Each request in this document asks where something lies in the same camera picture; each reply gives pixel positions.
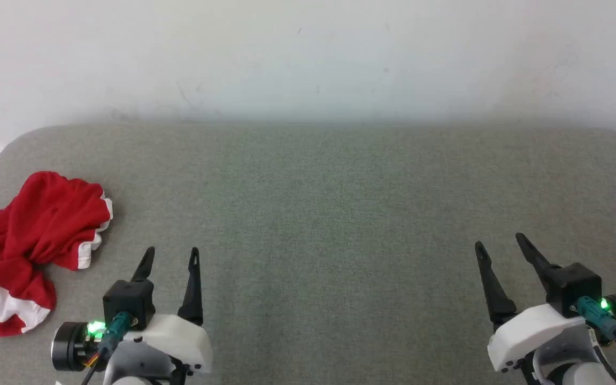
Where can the grey fabric sofa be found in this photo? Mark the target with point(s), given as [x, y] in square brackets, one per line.
[329, 224]

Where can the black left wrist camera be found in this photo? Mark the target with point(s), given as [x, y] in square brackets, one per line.
[129, 299]

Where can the red shorts with white trim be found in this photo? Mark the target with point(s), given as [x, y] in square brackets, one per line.
[46, 224]

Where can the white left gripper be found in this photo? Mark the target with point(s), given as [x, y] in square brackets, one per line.
[182, 339]

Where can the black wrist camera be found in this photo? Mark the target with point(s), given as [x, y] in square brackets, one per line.
[575, 286]
[129, 299]

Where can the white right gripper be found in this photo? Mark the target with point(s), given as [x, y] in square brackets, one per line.
[532, 329]

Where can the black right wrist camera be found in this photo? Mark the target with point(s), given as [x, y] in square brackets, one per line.
[575, 286]

